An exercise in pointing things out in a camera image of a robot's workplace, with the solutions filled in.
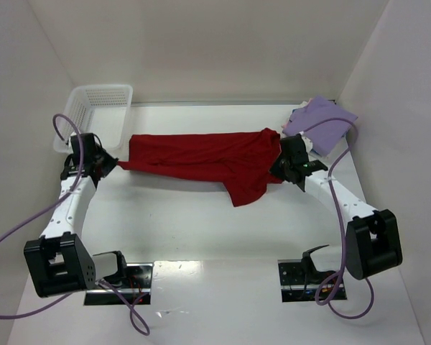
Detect folded shirts under purple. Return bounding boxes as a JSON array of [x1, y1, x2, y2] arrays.
[[282, 100, 349, 159]]

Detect white plastic laundry basket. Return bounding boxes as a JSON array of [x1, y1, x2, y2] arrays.
[[63, 84, 133, 152]]

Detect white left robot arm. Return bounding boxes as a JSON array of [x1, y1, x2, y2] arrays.
[[24, 133, 126, 298]]

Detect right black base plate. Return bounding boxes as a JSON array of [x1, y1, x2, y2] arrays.
[[278, 260, 334, 303]]

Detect folded purple t-shirt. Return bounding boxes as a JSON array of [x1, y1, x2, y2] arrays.
[[284, 95, 359, 155]]

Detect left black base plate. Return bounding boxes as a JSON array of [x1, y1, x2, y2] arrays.
[[83, 262, 154, 306]]

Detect red t-shirt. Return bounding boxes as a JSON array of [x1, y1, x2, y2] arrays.
[[118, 128, 282, 207]]

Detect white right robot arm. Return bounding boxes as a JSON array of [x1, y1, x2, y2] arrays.
[[270, 134, 403, 280]]

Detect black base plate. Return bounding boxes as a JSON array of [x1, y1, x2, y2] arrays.
[[278, 260, 334, 303], [83, 262, 154, 306]]

